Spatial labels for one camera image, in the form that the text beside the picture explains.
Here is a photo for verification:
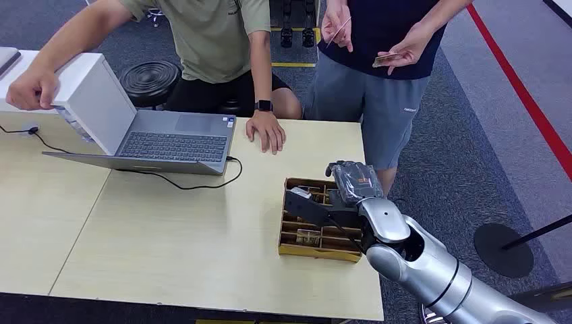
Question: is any black round stool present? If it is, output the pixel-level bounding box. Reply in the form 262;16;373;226
119;60;182;111
218;97;245;118

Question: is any person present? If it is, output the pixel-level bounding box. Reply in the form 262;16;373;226
5;0;304;156
304;0;475;196

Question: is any black bracket wrist camera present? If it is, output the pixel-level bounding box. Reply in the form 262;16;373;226
284;186;364;230

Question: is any grey laptop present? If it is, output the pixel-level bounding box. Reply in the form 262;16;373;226
42;55;237;176

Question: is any chrome chair base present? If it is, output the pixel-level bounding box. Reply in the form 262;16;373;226
146;7;165;28

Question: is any person's left hand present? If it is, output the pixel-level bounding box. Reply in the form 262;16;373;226
387;24;437;76
244;111;287;156

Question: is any black robot leg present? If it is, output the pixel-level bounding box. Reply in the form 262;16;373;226
302;0;317;49
280;0;294;49

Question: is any grey flat device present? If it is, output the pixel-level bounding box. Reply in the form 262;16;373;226
0;46;22;78

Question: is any thin pale card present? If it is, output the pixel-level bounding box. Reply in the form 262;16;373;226
325;16;353;49

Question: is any black cable with plug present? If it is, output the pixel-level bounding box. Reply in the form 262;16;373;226
0;124;72;155

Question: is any black laptop power cable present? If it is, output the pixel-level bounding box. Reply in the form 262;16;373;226
115;156;244;191

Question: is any person's right hand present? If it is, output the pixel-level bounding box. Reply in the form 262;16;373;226
320;0;354;53
5;67;61;112

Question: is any white box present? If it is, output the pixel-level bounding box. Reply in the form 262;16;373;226
0;49;107;115

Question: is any brown slotted card holder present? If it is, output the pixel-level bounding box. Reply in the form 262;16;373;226
277;178;364;263

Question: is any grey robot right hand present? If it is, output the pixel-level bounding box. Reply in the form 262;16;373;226
325;160;385;207

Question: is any chrome round base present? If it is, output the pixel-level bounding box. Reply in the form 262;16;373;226
419;303;449;324

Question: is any card standing in holder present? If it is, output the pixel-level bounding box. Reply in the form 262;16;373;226
296;229;321;247

